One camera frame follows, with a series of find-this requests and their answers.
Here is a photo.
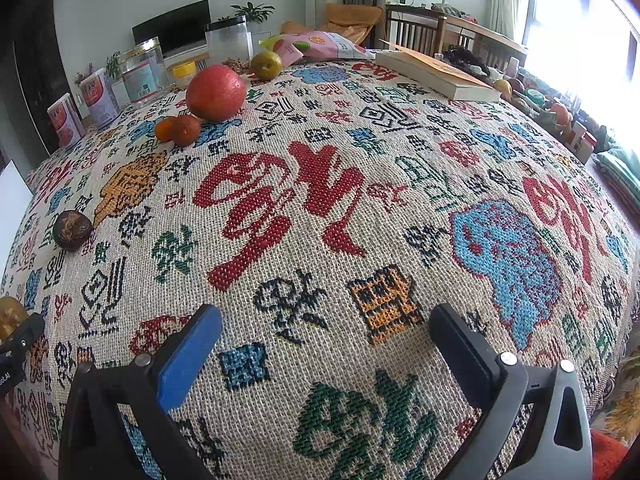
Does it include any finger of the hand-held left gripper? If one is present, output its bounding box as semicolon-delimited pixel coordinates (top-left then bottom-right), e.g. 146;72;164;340
0;312;46;361

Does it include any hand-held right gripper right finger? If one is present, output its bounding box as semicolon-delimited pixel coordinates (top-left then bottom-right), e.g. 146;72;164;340
429;302;593;480

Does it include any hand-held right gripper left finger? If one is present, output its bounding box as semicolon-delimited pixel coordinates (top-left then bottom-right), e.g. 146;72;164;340
59;304;223;480

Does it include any white cardboard box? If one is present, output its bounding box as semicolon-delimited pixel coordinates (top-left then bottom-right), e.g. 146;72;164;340
0;160;35;281

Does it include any small dark red fruit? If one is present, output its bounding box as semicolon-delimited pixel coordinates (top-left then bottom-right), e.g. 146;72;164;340
172;114;202;146

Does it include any large red apple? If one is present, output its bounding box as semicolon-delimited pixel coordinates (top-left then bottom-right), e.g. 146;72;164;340
185;64;247;122

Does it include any green yellow apple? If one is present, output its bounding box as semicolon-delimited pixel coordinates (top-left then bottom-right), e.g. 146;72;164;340
250;51;284;82

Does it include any printed woven blanket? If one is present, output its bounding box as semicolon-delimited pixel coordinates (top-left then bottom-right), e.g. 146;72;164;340
0;57;636;480

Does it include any red knit cloth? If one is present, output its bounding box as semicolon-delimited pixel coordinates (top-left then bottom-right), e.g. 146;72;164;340
590;430;631;480

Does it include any pink can with orange picture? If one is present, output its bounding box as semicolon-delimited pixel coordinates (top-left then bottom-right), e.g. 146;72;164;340
46;94;87;150

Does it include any folded green cloth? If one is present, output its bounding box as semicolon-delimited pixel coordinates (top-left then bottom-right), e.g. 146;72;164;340
592;145;640;211

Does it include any pink can with purple label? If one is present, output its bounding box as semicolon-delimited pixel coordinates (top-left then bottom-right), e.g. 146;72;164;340
79;67;122;127

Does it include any row of colourful toys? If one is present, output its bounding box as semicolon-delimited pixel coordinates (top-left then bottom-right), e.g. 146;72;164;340
492;72;601;161

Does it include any tall black glass cabinet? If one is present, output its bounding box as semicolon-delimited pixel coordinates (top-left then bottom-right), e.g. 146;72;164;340
10;5;71;126

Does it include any thick orange-covered book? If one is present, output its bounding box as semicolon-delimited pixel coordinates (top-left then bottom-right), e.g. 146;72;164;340
375;47;502;103

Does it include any clear jar with gold lid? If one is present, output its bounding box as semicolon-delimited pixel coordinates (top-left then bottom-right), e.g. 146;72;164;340
119;36;170;106

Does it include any small yellow bottle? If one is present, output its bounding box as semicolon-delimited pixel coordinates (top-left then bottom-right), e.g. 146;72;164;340
172;61;197;89

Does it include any black bag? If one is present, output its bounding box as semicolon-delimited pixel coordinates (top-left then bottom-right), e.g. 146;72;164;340
442;45;491;78

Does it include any white television cabinet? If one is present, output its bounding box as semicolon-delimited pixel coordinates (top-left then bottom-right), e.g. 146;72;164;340
162;30;273;73

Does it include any clear jar with black lid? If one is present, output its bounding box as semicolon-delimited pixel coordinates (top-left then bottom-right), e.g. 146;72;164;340
204;15;254;68

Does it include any black flat television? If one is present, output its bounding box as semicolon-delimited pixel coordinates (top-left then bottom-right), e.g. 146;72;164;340
131;0;212;58

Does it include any pink and green snack bag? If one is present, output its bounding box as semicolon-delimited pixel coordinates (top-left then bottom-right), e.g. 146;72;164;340
260;31;376;65

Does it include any bright window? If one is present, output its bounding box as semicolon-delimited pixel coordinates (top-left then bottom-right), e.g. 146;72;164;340
522;0;640;126

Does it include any pile of clothes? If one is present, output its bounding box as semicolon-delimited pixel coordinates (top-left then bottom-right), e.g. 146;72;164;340
430;2;473;20

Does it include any chair with orange cushion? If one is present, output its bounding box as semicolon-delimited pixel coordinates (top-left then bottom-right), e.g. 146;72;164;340
280;2;383;51

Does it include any large leafy potted plant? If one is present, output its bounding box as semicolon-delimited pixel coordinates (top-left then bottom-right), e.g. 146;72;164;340
230;1;277;31

